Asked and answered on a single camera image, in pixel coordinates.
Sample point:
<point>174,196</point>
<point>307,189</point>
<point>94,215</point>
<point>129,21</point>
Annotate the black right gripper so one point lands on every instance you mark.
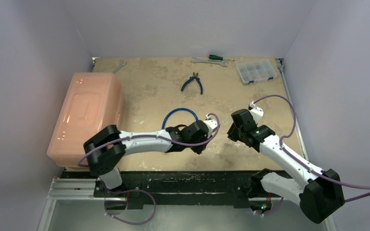
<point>234,133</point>

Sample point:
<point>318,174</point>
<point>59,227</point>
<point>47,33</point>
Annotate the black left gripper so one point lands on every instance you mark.
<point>197,149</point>

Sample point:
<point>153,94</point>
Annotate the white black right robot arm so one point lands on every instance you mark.
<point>308,186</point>

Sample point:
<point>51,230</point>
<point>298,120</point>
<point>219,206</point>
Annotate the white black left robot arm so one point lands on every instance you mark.
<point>140,146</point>

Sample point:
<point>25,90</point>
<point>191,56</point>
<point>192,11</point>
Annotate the clear plastic organizer box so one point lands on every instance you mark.
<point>256,71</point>

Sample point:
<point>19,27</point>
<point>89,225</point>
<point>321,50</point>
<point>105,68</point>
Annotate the silver wrench near screwdriver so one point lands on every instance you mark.
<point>197,60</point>

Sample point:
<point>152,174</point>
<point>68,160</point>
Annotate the small silver wrench left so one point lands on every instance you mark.
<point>123,63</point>

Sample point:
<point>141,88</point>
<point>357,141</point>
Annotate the pink plastic storage box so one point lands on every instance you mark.
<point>93,101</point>

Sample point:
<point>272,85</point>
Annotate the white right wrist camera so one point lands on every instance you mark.
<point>256,112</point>

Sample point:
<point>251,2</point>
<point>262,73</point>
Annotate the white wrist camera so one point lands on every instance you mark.
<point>211,122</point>
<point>256,112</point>

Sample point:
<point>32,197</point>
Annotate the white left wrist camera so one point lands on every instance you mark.
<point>211,122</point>

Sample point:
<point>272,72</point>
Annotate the blue cable lock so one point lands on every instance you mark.
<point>179,115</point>

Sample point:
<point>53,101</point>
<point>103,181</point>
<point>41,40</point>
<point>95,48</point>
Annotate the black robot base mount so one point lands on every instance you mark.
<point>140,188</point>

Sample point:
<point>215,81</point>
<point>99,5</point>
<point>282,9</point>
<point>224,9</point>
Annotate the green-handled screwdriver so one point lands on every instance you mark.
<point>219,58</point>

